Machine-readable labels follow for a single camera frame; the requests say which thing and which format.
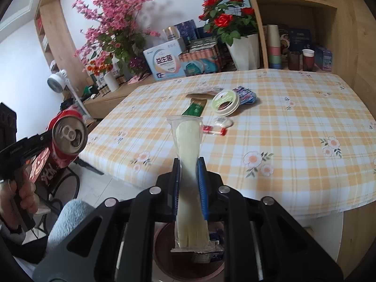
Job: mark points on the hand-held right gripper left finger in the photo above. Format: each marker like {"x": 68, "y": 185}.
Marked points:
{"x": 176, "y": 185}

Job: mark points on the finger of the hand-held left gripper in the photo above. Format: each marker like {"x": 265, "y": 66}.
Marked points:
{"x": 41, "y": 141}

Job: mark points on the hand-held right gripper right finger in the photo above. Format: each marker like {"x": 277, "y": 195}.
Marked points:
{"x": 202, "y": 188}

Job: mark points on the red soda can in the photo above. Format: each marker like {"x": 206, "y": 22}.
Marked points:
{"x": 70, "y": 135}

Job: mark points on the clear packet of white sticks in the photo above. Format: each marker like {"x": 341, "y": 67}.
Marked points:
{"x": 188, "y": 141}

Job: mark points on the red lighter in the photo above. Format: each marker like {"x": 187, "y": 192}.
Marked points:
{"x": 214, "y": 129}

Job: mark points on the clear plastic wrap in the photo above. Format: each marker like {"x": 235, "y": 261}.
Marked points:
{"x": 221, "y": 121}

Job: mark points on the brown round trash bin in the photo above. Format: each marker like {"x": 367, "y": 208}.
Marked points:
{"x": 164, "y": 255}

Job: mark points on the green chopstick sleeve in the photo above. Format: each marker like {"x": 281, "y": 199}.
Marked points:
{"x": 194, "y": 108}

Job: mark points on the round white green lid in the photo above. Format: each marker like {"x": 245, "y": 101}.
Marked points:
{"x": 226, "y": 101}

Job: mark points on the brown paper piece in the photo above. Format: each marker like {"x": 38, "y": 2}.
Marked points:
{"x": 199, "y": 96}

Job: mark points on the blue foil wrapper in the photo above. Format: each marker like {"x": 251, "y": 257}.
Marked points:
{"x": 249, "y": 95}

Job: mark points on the person's left hand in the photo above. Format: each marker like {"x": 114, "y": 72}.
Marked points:
{"x": 25, "y": 191}

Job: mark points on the red printed bag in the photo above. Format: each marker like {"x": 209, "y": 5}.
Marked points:
{"x": 44, "y": 173}

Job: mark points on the white standing fan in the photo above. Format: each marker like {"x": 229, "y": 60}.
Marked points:
{"x": 55, "y": 80}

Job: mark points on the person's fleece-clad leg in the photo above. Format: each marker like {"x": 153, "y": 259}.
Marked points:
{"x": 70, "y": 220}

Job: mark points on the low wooden sideboard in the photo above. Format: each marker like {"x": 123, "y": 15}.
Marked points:
{"x": 117, "y": 97}

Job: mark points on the white ribbed vase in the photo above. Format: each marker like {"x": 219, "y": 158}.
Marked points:
{"x": 111, "y": 80}

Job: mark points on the orange flower bunch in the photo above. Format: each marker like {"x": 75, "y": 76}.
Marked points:
{"x": 98, "y": 67}

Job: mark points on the plaid floral tablecloth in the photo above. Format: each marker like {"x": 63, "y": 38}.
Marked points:
{"x": 279, "y": 117}

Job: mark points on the pink cloth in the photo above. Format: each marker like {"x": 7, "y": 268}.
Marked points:
{"x": 135, "y": 79}

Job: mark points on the orange teal tissue pack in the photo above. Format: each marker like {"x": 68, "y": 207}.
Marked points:
{"x": 196, "y": 64}

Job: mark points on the purple flower bunch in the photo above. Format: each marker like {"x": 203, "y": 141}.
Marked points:
{"x": 138, "y": 66}

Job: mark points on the large blue white box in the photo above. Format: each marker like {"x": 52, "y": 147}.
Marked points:
{"x": 167, "y": 61}

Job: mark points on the white faceted vase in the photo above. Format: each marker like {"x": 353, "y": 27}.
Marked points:
{"x": 243, "y": 53}

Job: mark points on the black printed box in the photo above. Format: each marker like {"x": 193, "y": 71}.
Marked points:
{"x": 202, "y": 45}

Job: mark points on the pink blossom arrangement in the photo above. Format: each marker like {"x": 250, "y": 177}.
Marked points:
{"x": 114, "y": 14}

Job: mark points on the silver gold box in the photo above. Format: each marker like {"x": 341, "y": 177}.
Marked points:
{"x": 170, "y": 33}

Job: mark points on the stack of pastel cups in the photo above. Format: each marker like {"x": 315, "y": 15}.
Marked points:
{"x": 273, "y": 50}

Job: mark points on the dark starry box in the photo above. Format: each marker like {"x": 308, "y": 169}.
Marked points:
{"x": 186, "y": 29}

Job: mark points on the brown cup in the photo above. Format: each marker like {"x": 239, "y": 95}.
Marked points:
{"x": 294, "y": 61}

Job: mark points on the red paper cup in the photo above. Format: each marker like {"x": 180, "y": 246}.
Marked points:
{"x": 308, "y": 61}

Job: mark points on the red rose bouquet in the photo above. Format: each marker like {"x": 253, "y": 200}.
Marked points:
{"x": 223, "y": 20}

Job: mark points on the small blue box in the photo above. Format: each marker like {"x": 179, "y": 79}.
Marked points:
{"x": 324, "y": 58}

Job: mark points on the dark blue shelf box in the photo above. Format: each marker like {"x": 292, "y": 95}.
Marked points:
{"x": 299, "y": 38}

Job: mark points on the wooden shelf unit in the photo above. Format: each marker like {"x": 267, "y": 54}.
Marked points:
{"x": 293, "y": 1}

